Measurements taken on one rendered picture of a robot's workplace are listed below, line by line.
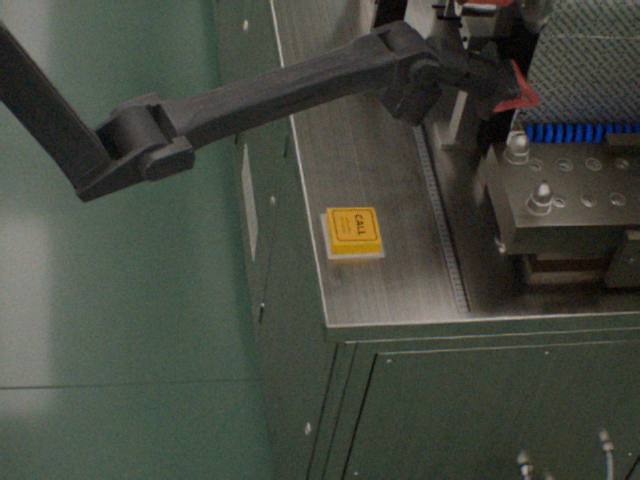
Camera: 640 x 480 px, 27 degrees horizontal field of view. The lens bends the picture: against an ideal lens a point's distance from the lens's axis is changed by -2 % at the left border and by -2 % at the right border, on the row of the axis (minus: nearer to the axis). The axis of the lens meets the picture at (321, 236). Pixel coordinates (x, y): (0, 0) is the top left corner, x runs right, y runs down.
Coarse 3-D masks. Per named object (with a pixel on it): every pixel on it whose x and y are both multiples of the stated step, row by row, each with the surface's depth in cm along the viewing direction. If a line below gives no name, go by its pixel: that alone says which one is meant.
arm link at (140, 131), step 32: (0, 32) 139; (0, 64) 143; (32, 64) 147; (0, 96) 146; (32, 96) 149; (32, 128) 152; (64, 128) 155; (96, 128) 166; (128, 128) 164; (64, 160) 159; (96, 160) 161; (128, 160) 162; (96, 192) 163
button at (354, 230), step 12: (336, 216) 195; (348, 216) 195; (360, 216) 195; (372, 216) 195; (336, 228) 193; (348, 228) 193; (360, 228) 194; (372, 228) 194; (336, 240) 192; (348, 240) 192; (360, 240) 192; (372, 240) 192; (336, 252) 193; (348, 252) 193; (360, 252) 193; (372, 252) 194
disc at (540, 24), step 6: (546, 0) 179; (552, 0) 178; (546, 6) 179; (552, 6) 178; (546, 12) 179; (522, 18) 189; (540, 18) 182; (546, 18) 180; (528, 24) 187; (534, 24) 184; (540, 24) 182; (546, 24) 181; (534, 30) 184; (540, 30) 182
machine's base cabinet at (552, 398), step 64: (256, 0) 265; (256, 64) 267; (256, 128) 269; (256, 192) 271; (256, 256) 274; (256, 320) 276; (320, 384) 207; (384, 384) 199; (448, 384) 201; (512, 384) 204; (576, 384) 207; (320, 448) 210; (384, 448) 213; (448, 448) 216; (512, 448) 219; (576, 448) 223
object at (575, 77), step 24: (552, 48) 185; (576, 48) 186; (600, 48) 187; (624, 48) 187; (528, 72) 189; (552, 72) 189; (576, 72) 190; (600, 72) 190; (624, 72) 191; (552, 96) 193; (576, 96) 194; (600, 96) 194; (624, 96) 195; (528, 120) 196; (552, 120) 197; (576, 120) 198; (600, 120) 198; (624, 120) 199
